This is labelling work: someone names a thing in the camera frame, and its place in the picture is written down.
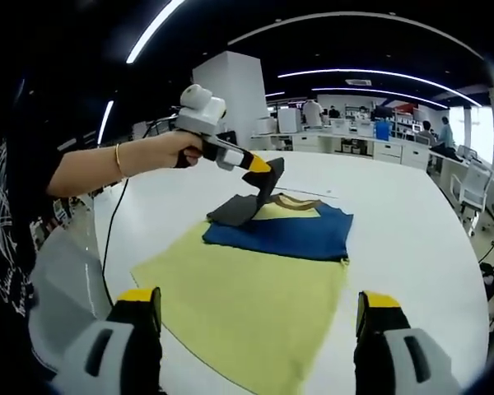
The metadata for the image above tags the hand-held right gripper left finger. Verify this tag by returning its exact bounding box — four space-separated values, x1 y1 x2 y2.
50 286 164 395

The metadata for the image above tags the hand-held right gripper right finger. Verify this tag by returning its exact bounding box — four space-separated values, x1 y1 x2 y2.
352 290 463 395

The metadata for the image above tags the yellow blue grey garment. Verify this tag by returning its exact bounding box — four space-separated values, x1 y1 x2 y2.
130 156 354 395

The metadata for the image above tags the person's left hand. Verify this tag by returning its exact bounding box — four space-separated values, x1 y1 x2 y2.
158 130 207 170

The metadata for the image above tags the wide white square pillar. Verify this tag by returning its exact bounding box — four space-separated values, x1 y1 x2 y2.
192 50 269 146

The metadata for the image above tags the straight ceiling light bar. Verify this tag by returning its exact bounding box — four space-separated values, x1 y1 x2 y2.
126 0 187 65

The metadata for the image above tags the white cabinet row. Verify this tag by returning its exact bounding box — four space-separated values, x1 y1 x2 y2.
249 128 432 166

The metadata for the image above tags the blue storage box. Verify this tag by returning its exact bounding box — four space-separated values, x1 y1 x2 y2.
374 119 393 142

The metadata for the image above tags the person's black printed shirt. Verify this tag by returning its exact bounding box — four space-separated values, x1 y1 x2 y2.
0 131 67 326

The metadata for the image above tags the white office chair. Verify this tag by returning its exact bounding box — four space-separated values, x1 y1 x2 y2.
450 157 494 226

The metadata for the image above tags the gold bracelet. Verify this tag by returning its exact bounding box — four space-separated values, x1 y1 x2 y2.
114 143 125 179

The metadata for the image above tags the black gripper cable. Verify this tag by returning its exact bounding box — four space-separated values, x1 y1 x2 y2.
101 175 129 316

